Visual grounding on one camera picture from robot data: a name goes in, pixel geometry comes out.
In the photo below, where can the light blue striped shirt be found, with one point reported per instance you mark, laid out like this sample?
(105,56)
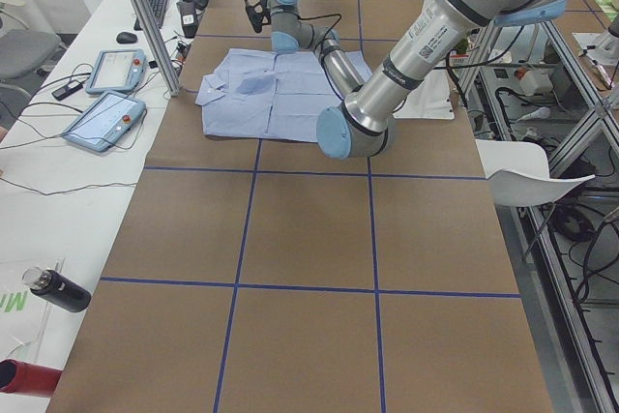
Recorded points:
(259,94)

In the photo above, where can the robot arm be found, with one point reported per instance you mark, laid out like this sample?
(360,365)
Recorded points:
(291,33)
(363,124)

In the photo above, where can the lower teach pendant tablet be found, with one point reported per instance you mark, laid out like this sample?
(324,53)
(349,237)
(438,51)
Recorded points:
(104,122)

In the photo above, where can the teach pendant tablet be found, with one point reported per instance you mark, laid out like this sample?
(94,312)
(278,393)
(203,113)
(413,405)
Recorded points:
(104,122)
(117,70)

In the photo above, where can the white plastic chair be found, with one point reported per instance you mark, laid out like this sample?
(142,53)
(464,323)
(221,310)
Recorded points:
(518,174)

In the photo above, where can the upper teach pendant tablet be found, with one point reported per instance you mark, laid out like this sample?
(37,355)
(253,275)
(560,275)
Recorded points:
(117,70)

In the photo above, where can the black computer mouse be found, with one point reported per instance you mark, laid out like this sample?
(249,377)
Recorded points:
(126,38)

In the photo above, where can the black keyboard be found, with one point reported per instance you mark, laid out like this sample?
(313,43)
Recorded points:
(159,8)

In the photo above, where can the small black phone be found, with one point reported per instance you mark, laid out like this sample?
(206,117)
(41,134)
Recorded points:
(67,90)

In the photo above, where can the black water bottle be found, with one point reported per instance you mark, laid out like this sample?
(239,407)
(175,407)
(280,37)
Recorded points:
(58,290)

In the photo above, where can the white plastic bag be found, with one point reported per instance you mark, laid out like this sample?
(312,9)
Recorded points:
(23,315)

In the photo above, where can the red bottle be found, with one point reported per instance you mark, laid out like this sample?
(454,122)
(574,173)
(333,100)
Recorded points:
(22,378)

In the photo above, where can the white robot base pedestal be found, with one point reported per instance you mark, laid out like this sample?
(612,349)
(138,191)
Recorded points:
(431,100)

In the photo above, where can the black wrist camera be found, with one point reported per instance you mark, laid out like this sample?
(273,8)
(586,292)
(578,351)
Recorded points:
(258,14)

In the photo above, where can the aluminium frame post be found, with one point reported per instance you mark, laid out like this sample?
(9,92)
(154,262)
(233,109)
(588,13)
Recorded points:
(154,39)

